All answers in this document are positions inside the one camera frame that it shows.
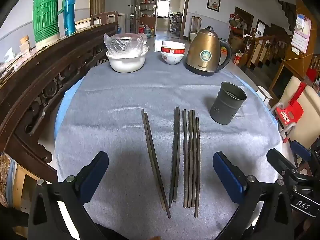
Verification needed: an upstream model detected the shelf with bottles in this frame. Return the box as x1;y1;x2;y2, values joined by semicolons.
137;0;158;30

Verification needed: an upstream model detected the tall-backed wooden chair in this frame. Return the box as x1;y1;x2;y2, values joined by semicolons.
190;16;202;34

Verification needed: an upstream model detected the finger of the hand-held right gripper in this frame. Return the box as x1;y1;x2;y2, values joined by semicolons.
266;148;313;182
289;139;312;166

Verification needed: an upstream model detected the blue thermos bottle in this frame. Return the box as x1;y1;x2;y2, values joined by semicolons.
64;0;76;36

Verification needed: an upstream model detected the gold electric kettle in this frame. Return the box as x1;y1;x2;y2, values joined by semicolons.
184;26;232;77

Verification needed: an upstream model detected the wooden stair railing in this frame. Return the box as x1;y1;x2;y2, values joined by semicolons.
244;27;320;80

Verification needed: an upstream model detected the grey table cloth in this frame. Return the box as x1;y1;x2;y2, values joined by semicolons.
54;50;278;240

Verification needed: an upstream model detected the framed wall picture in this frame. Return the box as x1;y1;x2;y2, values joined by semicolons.
206;0;221;12

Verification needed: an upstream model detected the blue table cover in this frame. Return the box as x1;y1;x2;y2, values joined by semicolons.
55;66;278;140

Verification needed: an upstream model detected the white bowl with red emblem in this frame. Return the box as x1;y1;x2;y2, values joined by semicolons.
161;51;185;65

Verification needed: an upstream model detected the dark wooden dining chair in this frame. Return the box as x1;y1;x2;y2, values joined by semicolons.
90;11;118;28

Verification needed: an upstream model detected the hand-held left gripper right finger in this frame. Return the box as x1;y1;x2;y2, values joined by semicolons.
212;151;294;240

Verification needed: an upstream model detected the red plastic chair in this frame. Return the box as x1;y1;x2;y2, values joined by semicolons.
269;82;307;143

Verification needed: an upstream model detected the grey refrigerator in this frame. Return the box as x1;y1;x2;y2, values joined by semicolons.
104;0;139;34

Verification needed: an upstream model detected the grey metal chopstick holder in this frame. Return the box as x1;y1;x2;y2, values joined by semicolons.
209;81;247;125

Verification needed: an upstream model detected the floral patterned cloth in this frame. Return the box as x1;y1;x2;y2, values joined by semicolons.
0;155;12;200

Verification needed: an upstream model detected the large white basin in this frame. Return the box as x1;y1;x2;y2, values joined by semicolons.
106;49;147;73

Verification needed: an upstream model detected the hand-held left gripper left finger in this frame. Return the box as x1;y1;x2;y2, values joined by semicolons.
27;151;110;240

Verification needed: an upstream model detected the wall calendar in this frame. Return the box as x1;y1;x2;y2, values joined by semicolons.
291;14;312;55

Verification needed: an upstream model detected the small white stool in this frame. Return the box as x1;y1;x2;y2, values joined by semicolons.
256;86;273;109

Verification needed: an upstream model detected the green thermos jug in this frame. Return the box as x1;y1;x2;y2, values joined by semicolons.
33;0;67;49

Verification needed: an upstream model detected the cream chair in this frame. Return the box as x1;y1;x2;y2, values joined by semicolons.
275;76;320;160

